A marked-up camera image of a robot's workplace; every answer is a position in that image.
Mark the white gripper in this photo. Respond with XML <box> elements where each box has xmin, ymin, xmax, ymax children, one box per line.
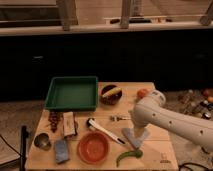
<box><xmin>133</xmin><ymin>121</ymin><xmax>147</xmax><ymax>138</ymax></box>

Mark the silver metal fork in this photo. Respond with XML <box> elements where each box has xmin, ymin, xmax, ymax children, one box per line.
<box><xmin>110</xmin><ymin>116</ymin><xmax>130</xmax><ymax>122</ymax></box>

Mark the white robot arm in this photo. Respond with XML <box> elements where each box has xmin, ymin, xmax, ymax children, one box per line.
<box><xmin>130</xmin><ymin>90</ymin><xmax>213</xmax><ymax>152</ymax></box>

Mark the green plastic tray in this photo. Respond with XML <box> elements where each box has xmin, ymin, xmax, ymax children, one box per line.
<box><xmin>45</xmin><ymin>76</ymin><xmax>98</xmax><ymax>111</ymax></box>

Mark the grey triangular cloth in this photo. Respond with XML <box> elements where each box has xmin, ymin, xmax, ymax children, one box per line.
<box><xmin>121</xmin><ymin>128</ymin><xmax>149</xmax><ymax>149</ymax></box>

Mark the orange tomato toy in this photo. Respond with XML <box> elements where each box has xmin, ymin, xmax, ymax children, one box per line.
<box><xmin>137</xmin><ymin>89</ymin><xmax>149</xmax><ymax>99</ymax></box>

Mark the green chili pepper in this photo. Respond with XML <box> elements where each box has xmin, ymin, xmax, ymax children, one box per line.
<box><xmin>116</xmin><ymin>149</ymin><xmax>143</xmax><ymax>166</ymax></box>

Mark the dark brown bowl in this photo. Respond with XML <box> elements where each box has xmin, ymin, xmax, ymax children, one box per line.
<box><xmin>100</xmin><ymin>85</ymin><xmax>122</xmax><ymax>105</ymax></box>

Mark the yellow corn cob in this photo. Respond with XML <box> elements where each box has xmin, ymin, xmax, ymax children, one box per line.
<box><xmin>102</xmin><ymin>87</ymin><xmax>121</xmax><ymax>98</ymax></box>

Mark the orange plastic bowl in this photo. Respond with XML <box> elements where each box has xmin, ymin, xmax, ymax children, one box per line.
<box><xmin>77</xmin><ymin>131</ymin><xmax>110</xmax><ymax>165</ymax></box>

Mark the white rectangular box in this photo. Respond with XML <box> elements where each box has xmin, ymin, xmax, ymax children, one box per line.
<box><xmin>63</xmin><ymin>112</ymin><xmax>76</xmax><ymax>137</ymax></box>

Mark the blue sponge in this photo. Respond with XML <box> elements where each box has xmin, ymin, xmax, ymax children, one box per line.
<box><xmin>54</xmin><ymin>139</ymin><xmax>69</xmax><ymax>164</ymax></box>

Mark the dark red grape bunch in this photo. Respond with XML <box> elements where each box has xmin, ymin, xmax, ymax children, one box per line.
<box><xmin>48</xmin><ymin>112</ymin><xmax>61</xmax><ymax>132</ymax></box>

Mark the silver metal cup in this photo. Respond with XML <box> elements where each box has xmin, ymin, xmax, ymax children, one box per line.
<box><xmin>34</xmin><ymin>133</ymin><xmax>51</xmax><ymax>150</ymax></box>

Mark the black pole stand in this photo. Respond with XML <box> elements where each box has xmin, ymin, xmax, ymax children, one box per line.
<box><xmin>19</xmin><ymin>125</ymin><xmax>29</xmax><ymax>171</ymax></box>

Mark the black floor cable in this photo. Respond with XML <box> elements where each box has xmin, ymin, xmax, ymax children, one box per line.
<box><xmin>178</xmin><ymin>162</ymin><xmax>210</xmax><ymax>171</ymax></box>

